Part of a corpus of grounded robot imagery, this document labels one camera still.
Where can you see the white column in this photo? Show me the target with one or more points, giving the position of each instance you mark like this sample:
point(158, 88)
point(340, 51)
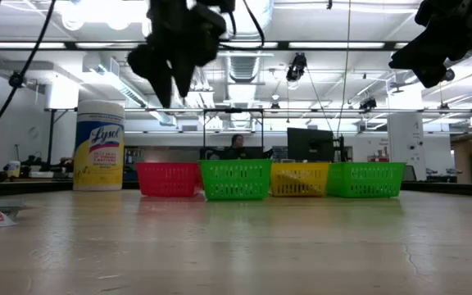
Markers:
point(406, 139)

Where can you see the green plastic basket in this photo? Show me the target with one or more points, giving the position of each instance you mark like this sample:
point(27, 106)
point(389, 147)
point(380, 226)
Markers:
point(365, 180)
point(236, 178)

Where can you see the black computer monitor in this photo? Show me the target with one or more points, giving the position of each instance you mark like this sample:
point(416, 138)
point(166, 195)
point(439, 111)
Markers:
point(309, 144)

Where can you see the black overhead camera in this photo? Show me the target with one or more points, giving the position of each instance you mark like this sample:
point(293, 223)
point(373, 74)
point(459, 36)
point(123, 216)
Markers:
point(297, 67)

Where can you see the person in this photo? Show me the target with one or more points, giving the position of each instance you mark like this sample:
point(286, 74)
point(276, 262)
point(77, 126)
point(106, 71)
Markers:
point(238, 149)

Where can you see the black background robot arm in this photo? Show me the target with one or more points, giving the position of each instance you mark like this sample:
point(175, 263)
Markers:
point(41, 164)

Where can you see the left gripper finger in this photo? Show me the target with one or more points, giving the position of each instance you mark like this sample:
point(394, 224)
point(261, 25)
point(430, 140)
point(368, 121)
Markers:
point(184, 78)
point(164, 88)

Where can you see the white cup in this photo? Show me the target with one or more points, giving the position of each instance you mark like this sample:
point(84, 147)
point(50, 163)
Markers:
point(13, 168)

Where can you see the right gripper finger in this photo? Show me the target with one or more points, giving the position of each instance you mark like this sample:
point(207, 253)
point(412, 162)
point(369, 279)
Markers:
point(424, 55)
point(430, 78)

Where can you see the black background frame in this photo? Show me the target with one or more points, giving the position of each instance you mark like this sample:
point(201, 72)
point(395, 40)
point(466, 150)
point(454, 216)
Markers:
point(233, 110)

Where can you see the yellow plastic basket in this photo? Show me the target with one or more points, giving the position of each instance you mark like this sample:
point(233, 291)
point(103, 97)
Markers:
point(299, 180)

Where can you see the black ceiling camera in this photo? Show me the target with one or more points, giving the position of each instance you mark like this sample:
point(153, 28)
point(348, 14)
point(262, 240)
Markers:
point(14, 80)

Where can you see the red plastic basket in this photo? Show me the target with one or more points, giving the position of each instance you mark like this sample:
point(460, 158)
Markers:
point(166, 178)

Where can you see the Lysol wipes canister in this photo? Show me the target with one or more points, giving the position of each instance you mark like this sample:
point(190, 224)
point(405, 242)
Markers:
point(98, 155)

